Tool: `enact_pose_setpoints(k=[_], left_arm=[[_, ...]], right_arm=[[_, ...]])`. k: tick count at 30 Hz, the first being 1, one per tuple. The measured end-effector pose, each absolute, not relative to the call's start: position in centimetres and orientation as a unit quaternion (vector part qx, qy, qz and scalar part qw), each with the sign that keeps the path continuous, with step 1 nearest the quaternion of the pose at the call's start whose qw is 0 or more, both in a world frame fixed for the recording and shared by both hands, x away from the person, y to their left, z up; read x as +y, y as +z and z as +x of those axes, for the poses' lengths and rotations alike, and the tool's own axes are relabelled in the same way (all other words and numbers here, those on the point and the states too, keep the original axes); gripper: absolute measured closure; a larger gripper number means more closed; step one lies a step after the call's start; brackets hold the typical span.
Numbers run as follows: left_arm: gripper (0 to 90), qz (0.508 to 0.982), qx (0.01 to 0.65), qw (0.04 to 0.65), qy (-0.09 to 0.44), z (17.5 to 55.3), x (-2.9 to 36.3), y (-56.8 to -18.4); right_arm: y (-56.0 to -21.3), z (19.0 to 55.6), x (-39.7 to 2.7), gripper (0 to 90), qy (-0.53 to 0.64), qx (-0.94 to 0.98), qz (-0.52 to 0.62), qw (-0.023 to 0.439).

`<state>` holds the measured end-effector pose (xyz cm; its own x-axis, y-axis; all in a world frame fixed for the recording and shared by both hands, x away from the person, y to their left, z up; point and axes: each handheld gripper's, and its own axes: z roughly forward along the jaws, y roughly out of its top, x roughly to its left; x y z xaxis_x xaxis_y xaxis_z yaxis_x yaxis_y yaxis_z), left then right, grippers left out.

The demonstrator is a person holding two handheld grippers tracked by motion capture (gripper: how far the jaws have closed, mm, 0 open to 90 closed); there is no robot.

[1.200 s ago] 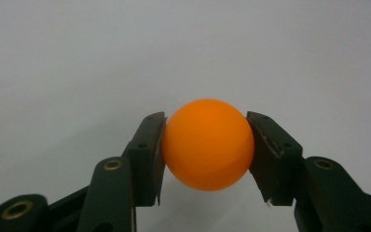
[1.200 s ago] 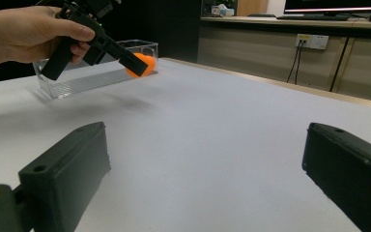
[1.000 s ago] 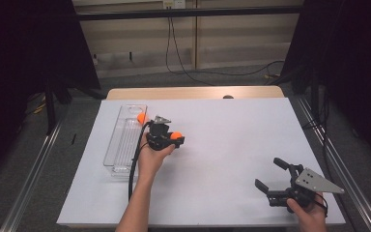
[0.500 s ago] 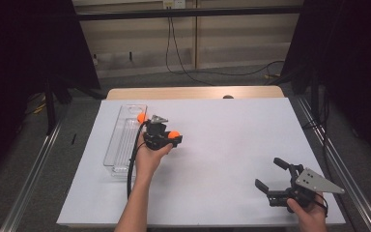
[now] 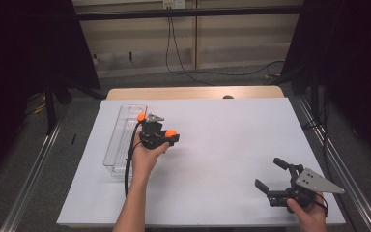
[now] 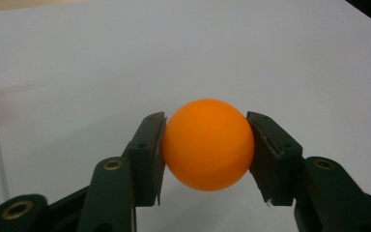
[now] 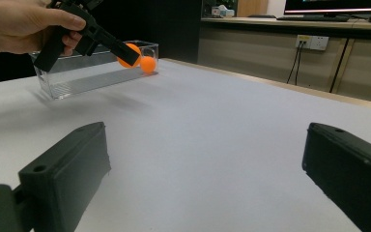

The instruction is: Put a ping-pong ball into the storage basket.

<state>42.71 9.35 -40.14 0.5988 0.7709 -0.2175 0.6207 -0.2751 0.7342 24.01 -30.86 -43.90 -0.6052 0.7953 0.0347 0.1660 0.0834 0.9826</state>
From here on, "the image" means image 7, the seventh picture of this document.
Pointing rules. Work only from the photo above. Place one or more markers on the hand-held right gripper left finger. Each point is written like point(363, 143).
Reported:
point(64, 174)

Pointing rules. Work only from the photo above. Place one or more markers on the clear plastic container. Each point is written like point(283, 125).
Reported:
point(87, 80)

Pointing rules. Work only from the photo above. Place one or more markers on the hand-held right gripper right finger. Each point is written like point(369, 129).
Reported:
point(351, 174)

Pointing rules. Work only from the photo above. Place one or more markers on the wooden desk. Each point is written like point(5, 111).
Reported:
point(270, 22)

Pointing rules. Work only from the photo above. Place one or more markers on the black keyboard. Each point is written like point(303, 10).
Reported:
point(312, 18)

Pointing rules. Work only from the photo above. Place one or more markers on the white table mat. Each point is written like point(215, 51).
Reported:
point(206, 145)

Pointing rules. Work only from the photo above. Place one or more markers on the white wall socket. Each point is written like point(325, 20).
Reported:
point(317, 43)

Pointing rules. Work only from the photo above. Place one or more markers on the orange ball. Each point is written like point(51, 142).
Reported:
point(125, 63)
point(148, 64)

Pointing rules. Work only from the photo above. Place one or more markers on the black monitor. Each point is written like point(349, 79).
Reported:
point(335, 5)

